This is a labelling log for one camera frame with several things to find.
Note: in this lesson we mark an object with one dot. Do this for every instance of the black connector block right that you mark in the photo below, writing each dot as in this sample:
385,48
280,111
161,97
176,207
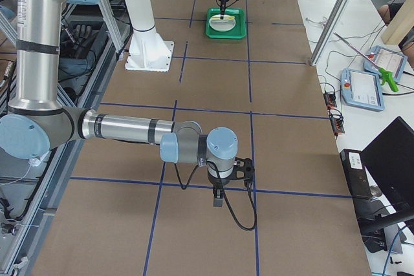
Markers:
337,126

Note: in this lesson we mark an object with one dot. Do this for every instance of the wooden beam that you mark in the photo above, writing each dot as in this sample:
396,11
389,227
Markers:
398,17

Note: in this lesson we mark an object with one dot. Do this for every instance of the green plastic tray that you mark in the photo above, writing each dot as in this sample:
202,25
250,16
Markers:
238,32

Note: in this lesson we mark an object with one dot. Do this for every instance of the black connector block left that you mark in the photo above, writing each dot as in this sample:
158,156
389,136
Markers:
330,99

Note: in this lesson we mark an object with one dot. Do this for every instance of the black laptop screen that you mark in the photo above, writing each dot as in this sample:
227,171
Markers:
389,160

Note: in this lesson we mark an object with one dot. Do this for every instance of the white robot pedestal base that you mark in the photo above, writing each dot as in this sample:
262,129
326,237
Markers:
147,51

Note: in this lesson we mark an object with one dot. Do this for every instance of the aluminium frame post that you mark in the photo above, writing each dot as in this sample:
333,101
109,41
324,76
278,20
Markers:
328,29

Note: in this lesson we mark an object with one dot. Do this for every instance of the black box with label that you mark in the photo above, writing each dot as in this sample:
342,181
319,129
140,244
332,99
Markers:
355,174

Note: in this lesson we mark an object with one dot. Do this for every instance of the blue teach pendant far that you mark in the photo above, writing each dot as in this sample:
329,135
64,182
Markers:
394,62

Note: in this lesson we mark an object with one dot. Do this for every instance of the green handled grabber tool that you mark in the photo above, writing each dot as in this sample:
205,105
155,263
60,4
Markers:
387,76

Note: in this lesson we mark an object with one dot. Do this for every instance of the yellow plastic spoon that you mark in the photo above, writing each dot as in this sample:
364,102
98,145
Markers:
224,17

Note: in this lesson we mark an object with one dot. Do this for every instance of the black connector block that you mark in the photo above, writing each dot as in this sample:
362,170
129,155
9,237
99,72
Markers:
330,99
337,126

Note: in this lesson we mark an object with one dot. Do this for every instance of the blue teach pendant near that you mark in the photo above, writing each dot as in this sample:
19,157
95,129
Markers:
362,89

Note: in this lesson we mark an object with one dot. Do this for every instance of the blue teach pendant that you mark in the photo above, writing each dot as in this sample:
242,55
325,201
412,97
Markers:
394,62
362,89

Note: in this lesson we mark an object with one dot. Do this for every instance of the white round plate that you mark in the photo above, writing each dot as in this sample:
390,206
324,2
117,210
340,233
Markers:
222,27

